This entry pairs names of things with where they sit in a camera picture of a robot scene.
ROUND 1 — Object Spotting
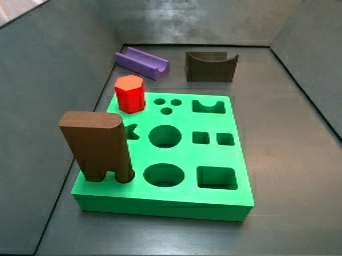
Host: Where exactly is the green shape sorter board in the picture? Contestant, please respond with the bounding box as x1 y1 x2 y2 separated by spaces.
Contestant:
72 92 253 222

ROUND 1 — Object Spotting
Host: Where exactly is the black curved fixture stand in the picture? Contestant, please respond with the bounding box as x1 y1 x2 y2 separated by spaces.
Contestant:
185 52 239 82

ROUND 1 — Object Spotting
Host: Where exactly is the red hexagonal prism block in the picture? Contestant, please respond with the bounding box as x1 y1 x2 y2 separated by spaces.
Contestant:
114 75 145 114

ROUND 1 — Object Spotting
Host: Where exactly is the purple arch channel block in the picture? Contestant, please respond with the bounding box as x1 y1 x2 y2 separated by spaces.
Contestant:
114 47 169 80

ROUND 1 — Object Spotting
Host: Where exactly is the brown double-leg block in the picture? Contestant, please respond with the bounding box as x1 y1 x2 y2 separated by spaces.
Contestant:
58 111 134 183

